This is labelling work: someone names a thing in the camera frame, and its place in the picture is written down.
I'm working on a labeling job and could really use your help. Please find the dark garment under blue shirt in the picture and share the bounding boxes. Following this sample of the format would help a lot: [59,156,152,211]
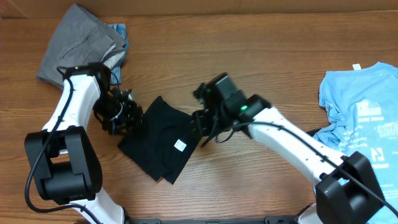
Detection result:
[307,128,321,137]

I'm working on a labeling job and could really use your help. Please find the black t-shirt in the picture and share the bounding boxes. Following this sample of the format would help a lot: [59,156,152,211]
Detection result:
[118,96,201,184]

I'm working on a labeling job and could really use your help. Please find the folded grey shorts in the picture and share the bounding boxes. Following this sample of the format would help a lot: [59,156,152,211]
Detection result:
[36,4,118,88]

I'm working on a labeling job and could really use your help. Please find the folded blue jeans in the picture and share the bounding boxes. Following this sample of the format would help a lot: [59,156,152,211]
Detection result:
[105,24,129,85]

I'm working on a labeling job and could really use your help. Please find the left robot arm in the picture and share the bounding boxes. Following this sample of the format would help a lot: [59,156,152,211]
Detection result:
[24,62,143,224]

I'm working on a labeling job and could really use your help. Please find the light blue t-shirt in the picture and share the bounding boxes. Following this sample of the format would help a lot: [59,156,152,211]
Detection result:
[312,62,397,207]

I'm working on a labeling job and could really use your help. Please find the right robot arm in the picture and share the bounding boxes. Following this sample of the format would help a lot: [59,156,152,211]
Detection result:
[192,73,387,223]

